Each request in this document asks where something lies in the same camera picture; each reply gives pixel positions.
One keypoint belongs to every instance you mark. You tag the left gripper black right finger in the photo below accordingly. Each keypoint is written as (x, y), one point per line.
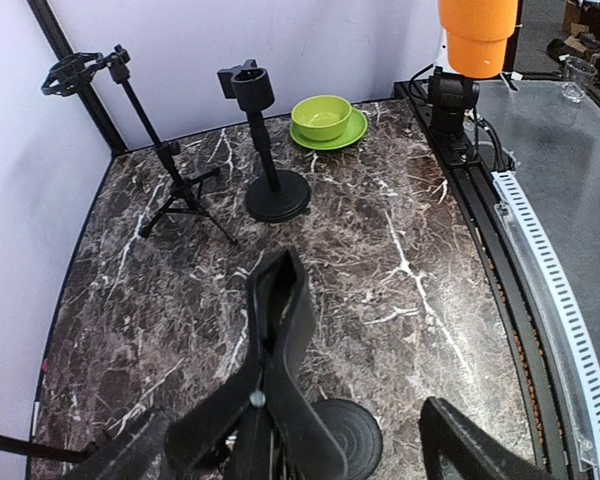
(451, 440)

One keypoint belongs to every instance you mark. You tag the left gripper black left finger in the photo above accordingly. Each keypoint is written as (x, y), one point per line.
(136, 453)

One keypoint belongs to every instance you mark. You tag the orange microphone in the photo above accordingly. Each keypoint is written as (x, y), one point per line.
(477, 32)

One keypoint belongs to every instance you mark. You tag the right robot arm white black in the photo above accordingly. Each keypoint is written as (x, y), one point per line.
(449, 96)

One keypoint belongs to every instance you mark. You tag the green bowl on saucer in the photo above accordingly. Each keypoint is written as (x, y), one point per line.
(327, 122)

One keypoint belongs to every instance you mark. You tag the clear plastic cup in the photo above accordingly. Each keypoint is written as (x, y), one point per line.
(578, 75)

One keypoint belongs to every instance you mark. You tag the white slotted cable duct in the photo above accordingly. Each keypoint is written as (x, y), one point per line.
(568, 337)

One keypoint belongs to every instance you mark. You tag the black front rail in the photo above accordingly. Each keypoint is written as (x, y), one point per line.
(469, 176)

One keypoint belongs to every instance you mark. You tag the right black corner post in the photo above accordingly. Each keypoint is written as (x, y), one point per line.
(73, 74)

